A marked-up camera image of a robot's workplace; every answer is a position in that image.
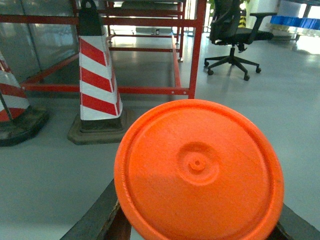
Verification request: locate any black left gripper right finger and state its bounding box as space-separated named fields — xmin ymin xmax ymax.
xmin=274 ymin=204 xmax=320 ymax=240

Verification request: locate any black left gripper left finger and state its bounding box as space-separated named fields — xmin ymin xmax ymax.
xmin=62 ymin=180 xmax=120 ymax=240

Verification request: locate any orange cylindrical capacitor 4680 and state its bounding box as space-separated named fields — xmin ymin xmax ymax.
xmin=114 ymin=99 xmax=284 ymax=240

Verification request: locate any red white traffic cone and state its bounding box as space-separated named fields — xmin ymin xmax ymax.
xmin=67 ymin=0 xmax=133 ymax=145

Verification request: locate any black office chair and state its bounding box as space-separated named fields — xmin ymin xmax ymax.
xmin=204 ymin=0 xmax=277 ymax=81

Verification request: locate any yellow black striped bollard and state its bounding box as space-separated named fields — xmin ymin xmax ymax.
xmin=238 ymin=15 xmax=247 ymax=28

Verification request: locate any red metal table frame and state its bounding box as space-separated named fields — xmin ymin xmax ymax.
xmin=0 ymin=0 xmax=206 ymax=99

